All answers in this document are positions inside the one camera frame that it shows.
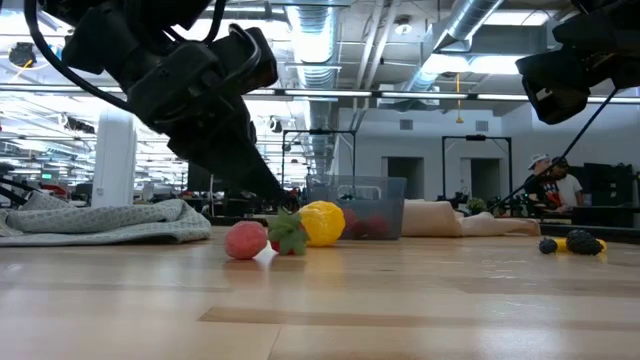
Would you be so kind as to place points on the black aluminium table frame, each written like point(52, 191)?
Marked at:
point(590, 232)

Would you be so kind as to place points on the pale pink cloth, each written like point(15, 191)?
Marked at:
point(435, 220)

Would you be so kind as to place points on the small green desk plant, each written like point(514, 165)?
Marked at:
point(476, 205)

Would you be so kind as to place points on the black office desk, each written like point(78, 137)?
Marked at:
point(605, 216)

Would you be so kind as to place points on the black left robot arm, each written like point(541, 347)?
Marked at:
point(100, 45)

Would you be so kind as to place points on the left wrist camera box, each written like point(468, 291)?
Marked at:
point(250, 60)

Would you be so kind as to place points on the dark monitor cabinet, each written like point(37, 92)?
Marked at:
point(607, 182)

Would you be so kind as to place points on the silver slanted air duct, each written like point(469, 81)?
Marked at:
point(465, 20)

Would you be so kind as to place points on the leafy red toy strawberry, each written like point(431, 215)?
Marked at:
point(289, 232)

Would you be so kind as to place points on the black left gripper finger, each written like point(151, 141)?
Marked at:
point(245, 145)
point(220, 167)

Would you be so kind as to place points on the black computer monitor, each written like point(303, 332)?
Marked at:
point(196, 182)

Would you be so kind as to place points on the dark bumpy toy avocado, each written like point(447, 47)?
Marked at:
point(584, 242)

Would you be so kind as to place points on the person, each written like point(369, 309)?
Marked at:
point(542, 187)
point(569, 189)

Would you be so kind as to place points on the silver round air duct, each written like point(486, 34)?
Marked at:
point(314, 50)

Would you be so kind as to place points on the small dark toy berry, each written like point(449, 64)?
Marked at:
point(548, 245)

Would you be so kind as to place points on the black metal stand frame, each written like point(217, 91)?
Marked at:
point(318, 132)
point(475, 137)

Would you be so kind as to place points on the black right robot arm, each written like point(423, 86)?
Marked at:
point(610, 20)

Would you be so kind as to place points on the grey translucent plastic bin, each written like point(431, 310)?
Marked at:
point(380, 195)

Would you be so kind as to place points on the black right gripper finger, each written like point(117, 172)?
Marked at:
point(555, 70)
point(560, 102)

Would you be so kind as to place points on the grey waffle towel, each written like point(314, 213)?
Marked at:
point(100, 222)

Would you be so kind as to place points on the pink textured toy fruit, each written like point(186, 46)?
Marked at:
point(245, 241)

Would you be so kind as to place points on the yellow toy bell pepper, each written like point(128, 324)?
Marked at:
point(322, 223)

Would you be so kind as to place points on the white building pillar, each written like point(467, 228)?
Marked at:
point(115, 170)

